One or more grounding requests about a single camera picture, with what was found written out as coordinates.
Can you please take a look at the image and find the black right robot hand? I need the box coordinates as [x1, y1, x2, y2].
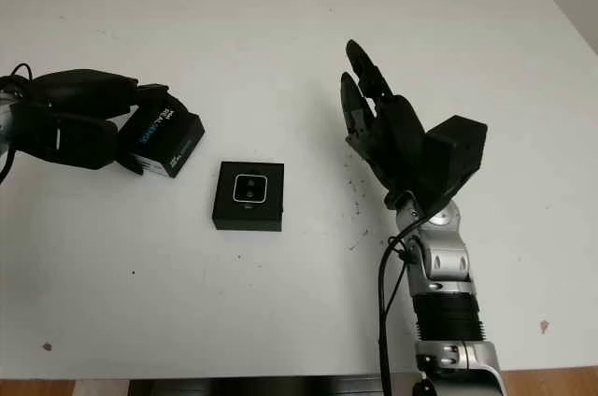
[339, 39, 434, 205]

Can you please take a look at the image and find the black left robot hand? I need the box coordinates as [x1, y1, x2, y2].
[25, 68, 188, 177]

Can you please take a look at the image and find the black RealSense box lid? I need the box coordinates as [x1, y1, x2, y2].
[119, 90, 206, 178]

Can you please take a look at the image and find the small silver depth camera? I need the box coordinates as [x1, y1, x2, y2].
[232, 174, 270, 208]

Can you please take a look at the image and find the black box base with insert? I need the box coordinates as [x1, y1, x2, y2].
[210, 161, 285, 233]

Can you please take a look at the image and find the dark robot torso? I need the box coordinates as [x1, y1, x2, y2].
[128, 371, 417, 396]

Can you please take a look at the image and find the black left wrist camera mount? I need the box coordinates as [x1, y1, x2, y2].
[13, 106, 119, 172]

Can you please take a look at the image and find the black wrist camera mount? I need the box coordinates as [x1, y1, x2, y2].
[13, 106, 119, 172]
[422, 114, 490, 205]

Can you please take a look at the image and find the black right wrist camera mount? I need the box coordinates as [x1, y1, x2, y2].
[422, 114, 490, 205]

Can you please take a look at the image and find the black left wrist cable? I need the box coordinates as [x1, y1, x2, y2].
[0, 62, 36, 187]

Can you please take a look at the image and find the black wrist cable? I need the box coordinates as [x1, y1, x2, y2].
[377, 216, 426, 396]
[0, 62, 36, 187]

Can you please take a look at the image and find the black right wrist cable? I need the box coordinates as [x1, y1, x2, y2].
[377, 216, 426, 396]

